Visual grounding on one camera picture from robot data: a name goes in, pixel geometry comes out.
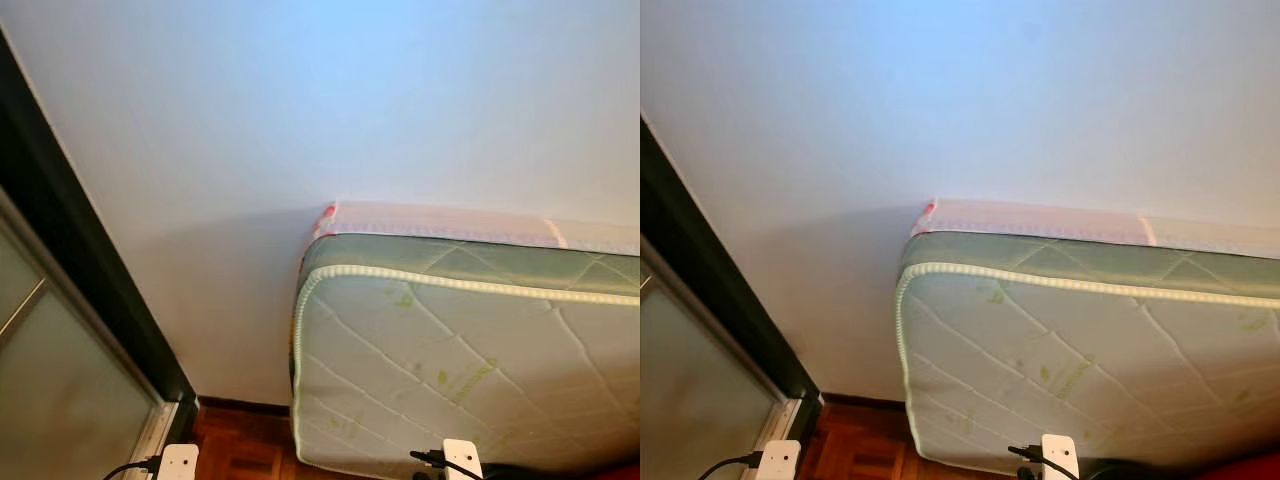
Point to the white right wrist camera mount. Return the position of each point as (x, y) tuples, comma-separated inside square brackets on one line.
[(1060, 457), (463, 460)]

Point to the black door frame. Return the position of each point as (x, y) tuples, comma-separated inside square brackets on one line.
[(720, 290), (60, 220)]

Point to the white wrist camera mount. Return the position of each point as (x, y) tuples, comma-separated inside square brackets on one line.
[(780, 461), (463, 460), (180, 464), (1060, 457)]

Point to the dark wooden skirting board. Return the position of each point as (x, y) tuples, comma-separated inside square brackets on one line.
[(865, 400), (245, 404)]

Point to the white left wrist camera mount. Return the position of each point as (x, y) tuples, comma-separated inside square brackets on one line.
[(780, 461), (180, 464)]

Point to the frosted glass sliding door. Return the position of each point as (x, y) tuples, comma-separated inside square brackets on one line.
[(60, 400), (690, 400)]

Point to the green white quilted mattress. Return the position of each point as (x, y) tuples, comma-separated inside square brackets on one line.
[(450, 350), (1060, 350)]

